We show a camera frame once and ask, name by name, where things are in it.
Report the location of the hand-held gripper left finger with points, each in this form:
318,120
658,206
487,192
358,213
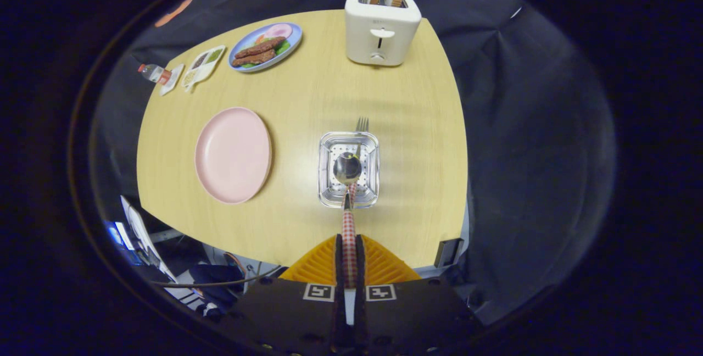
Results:
339,268

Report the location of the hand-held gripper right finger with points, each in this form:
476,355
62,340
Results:
360,268

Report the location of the perforated metal basket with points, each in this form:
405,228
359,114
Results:
368,180

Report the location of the person's dark trouser leg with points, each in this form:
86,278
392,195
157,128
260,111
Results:
214,276

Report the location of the pink round plate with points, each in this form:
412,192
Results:
233,155

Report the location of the white tilted board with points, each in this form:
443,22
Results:
140,229

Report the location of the black backdrop cloth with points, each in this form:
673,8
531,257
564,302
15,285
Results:
538,153

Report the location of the lit computer screen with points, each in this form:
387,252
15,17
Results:
118,238

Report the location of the brown meat strip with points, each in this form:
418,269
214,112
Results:
252,59
259,48

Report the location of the green lettuce leaf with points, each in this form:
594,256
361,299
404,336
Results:
283,47

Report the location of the blue food plate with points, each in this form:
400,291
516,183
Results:
295,40

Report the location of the white toaster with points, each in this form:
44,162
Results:
362,32

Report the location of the white divided condiment dish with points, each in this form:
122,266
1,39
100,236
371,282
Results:
200,71

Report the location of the pink ham slice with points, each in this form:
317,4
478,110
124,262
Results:
279,31

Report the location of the small white square coaster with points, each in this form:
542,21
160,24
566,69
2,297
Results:
175,78

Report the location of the clear water bottle red cap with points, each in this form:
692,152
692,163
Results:
154,73

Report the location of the dark metal bracket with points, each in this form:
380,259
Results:
447,252

